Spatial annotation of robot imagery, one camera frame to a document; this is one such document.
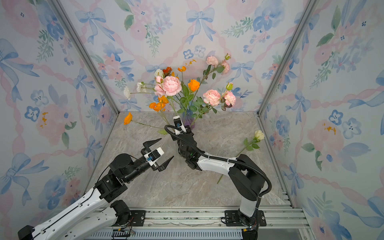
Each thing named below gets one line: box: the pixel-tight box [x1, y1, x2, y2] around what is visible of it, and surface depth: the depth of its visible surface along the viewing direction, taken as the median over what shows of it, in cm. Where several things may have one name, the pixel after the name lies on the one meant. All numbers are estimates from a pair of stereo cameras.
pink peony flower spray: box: [154, 75, 182, 98], surface depth 58 cm
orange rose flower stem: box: [179, 79, 201, 112], surface depth 79 cm
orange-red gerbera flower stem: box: [162, 66, 173, 77], surface depth 87 cm
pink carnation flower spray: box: [197, 53, 231, 90], surface depth 91 cm
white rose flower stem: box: [154, 69, 165, 78], surface depth 85 cm
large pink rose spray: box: [191, 82, 237, 119], surface depth 63 cm
